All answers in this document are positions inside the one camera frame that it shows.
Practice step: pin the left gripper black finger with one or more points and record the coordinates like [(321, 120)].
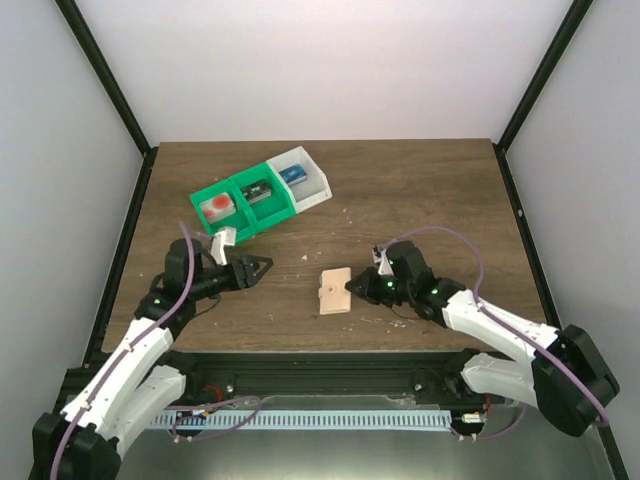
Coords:
[(253, 259), (257, 272)]

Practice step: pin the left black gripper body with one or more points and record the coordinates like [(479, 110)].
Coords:
[(236, 264)]

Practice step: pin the white red card stack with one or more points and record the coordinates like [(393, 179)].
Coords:
[(217, 207)]

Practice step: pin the black card stack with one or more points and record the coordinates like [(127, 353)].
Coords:
[(256, 191)]

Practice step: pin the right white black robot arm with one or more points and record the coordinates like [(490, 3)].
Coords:
[(560, 372)]

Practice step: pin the light blue slotted cable duct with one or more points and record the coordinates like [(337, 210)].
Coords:
[(396, 420)]

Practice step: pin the right black frame post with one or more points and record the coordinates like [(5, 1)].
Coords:
[(568, 27)]

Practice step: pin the left green plastic bin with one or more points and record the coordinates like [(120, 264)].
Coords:
[(243, 220)]

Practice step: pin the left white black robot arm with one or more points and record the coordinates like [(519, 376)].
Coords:
[(90, 436)]

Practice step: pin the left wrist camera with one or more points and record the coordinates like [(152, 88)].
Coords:
[(223, 238)]

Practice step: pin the left black frame post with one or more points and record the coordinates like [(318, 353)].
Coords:
[(93, 53)]

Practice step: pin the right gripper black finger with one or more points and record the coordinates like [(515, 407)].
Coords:
[(363, 294), (362, 280)]

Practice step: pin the green plastic bin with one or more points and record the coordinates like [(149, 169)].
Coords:
[(273, 210), (243, 220)]

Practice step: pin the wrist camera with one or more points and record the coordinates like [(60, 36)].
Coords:
[(381, 260), (223, 238)]

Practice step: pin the middle green plastic bin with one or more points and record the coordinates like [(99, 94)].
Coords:
[(273, 210)]

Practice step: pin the black frame post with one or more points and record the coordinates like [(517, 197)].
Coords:
[(568, 27), (93, 53)]

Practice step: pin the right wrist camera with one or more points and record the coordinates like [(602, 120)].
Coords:
[(381, 260)]

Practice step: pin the blue card stack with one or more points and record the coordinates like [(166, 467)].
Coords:
[(293, 175)]

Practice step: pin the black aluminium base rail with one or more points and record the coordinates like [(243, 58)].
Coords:
[(430, 378)]

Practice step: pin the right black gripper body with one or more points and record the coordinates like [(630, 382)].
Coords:
[(386, 293)]

